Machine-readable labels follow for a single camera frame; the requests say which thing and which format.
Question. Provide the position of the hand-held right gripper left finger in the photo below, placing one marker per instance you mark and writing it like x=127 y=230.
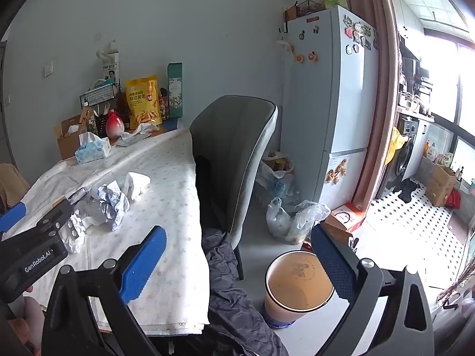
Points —
x=143 y=263

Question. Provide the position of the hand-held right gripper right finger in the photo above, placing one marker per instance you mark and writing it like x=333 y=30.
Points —
x=334 y=263

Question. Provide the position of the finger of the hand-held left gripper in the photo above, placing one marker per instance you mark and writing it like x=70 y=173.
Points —
x=55 y=213
x=11 y=217

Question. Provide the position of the silver blister pill pack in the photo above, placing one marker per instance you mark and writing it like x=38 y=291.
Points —
x=76 y=226

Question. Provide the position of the small silver wrapper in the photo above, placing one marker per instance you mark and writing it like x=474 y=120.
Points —
x=79 y=194

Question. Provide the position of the clear plastic wrapper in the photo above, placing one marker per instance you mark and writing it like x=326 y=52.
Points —
x=91 y=207

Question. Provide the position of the small white paper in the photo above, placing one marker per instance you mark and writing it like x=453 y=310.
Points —
x=74 y=244

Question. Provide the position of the round white trash bin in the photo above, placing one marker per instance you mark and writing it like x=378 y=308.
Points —
x=297 y=285

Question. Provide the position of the blue printed plastic wrapper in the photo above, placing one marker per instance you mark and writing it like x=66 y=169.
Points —
x=111 y=200

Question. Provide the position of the white plastic bag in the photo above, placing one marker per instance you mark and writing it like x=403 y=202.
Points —
x=135 y=183
x=135 y=134

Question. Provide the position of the person's left hand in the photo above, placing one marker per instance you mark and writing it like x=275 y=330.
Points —
x=28 y=319

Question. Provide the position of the open red printed cardboard box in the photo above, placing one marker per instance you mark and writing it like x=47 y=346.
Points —
x=306 y=245

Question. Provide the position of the red white flat box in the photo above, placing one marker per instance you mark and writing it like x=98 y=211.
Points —
x=345 y=218

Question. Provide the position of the clear plastic bag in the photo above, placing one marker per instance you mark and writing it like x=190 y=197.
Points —
x=285 y=218

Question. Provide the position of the blue white tissue box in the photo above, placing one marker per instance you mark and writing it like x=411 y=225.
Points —
x=92 y=150

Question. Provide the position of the small brown cardboard box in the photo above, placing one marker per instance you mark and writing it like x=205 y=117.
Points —
x=66 y=141

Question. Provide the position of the gingerbread fridge magnets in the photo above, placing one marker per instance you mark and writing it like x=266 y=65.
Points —
x=336 y=174

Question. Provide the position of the pack of water bottles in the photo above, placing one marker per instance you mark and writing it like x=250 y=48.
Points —
x=278 y=191

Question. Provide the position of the dark pen holder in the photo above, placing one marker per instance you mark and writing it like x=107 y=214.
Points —
x=101 y=124

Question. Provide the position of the dark grey patterned clothing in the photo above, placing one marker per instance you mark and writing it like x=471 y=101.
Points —
x=237 y=304

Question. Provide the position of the red white vase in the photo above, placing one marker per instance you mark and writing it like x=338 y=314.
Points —
x=114 y=128

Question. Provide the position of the black clothes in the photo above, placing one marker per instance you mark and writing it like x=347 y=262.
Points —
x=408 y=191

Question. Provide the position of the white bag of boxes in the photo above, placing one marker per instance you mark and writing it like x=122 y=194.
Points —
x=276 y=165

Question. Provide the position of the dried branches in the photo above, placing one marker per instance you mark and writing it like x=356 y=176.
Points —
x=456 y=293

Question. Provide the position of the grey washing machine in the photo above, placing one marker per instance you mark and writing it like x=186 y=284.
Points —
x=404 y=155

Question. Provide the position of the large brown cardboard box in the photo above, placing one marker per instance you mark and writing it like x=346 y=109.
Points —
x=439 y=185

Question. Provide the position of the red bag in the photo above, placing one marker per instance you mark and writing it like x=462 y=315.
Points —
x=453 y=199

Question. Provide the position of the yellow snack bag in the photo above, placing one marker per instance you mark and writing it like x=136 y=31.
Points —
x=143 y=104

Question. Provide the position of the white detergent bottle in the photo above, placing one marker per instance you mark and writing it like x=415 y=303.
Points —
x=429 y=152

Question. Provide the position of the grey chair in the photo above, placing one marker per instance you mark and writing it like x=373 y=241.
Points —
x=230 y=137

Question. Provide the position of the tall white carton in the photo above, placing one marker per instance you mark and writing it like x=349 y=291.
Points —
x=111 y=66

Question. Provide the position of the white fridge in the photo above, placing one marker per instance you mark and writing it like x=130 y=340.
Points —
x=326 y=100

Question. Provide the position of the tall green box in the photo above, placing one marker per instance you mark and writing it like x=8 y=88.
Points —
x=175 y=89

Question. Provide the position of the black kitchen shelf rack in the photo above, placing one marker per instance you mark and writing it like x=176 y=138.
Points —
x=412 y=81

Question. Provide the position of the cluster of fridge magnets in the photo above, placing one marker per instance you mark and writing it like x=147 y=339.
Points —
x=358 y=35

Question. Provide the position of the brown storage box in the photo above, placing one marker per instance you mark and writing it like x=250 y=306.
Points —
x=291 y=13

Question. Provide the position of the green paper sheet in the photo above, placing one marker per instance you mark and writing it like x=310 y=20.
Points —
x=336 y=2

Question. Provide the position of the white wall switch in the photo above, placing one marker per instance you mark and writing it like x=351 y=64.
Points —
x=48 y=69

